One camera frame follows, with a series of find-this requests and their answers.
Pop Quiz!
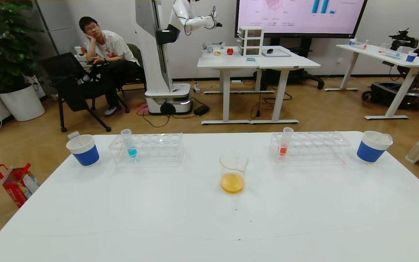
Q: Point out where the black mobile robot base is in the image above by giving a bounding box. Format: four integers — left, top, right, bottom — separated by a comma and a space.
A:
362, 82, 419, 111

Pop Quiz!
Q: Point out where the clear acrylic test tube rack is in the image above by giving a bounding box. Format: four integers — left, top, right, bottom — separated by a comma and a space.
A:
270, 131, 351, 162
109, 133, 184, 165

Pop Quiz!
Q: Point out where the clear glass beaker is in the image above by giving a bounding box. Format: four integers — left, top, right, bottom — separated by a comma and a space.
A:
219, 150, 249, 194

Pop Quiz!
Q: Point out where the test tube with blue liquid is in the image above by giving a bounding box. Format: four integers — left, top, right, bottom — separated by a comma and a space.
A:
120, 129, 137, 158

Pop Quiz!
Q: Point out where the white humanoid robot on column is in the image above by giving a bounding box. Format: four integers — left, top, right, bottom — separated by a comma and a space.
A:
135, 0, 223, 115

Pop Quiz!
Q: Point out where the white mini drawer cabinet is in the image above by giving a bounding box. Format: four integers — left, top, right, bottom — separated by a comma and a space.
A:
238, 26, 265, 57

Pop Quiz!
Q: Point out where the grey tray on desk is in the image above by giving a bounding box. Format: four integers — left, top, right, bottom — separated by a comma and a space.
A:
262, 48, 292, 58

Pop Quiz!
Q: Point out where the seated person in white shirt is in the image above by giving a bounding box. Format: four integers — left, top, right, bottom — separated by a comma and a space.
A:
79, 16, 141, 116

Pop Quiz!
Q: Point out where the paper cup with blue sleeve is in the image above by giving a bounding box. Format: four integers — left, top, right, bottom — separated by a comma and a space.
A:
356, 131, 393, 163
67, 135, 100, 167

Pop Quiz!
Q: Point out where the black office chair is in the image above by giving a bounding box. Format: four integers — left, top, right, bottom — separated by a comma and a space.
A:
41, 53, 113, 134

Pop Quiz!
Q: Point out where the white plant pot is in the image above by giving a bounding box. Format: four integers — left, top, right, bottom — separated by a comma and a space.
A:
0, 83, 45, 122

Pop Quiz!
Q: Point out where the long white standing desk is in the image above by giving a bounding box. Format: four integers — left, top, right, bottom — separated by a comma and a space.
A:
325, 44, 419, 120

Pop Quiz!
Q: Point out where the red shopping bag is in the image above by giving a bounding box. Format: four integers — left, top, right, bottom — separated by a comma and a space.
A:
0, 163, 41, 208

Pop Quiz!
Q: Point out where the green leafy plant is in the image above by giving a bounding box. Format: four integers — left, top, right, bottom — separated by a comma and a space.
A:
0, 0, 44, 93

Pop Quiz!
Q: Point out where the large wall display screen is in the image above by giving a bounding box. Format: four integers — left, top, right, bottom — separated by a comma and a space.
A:
235, 0, 368, 39

